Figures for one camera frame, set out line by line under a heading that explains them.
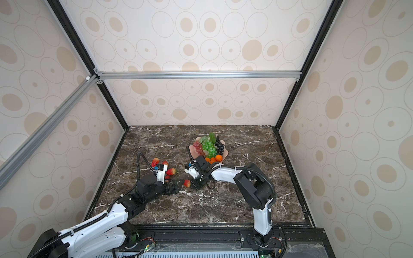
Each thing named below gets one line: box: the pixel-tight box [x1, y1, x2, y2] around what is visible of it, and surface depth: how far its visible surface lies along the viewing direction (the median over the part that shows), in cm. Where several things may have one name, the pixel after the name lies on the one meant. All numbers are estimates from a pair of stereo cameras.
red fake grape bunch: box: [192, 140, 206, 156], surface depth 103 cm
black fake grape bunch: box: [215, 135, 225, 156], surface depth 102 cm
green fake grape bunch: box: [200, 132, 218, 160], surface depth 105 cm
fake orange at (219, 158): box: [215, 154, 223, 162], surface depth 99 cm
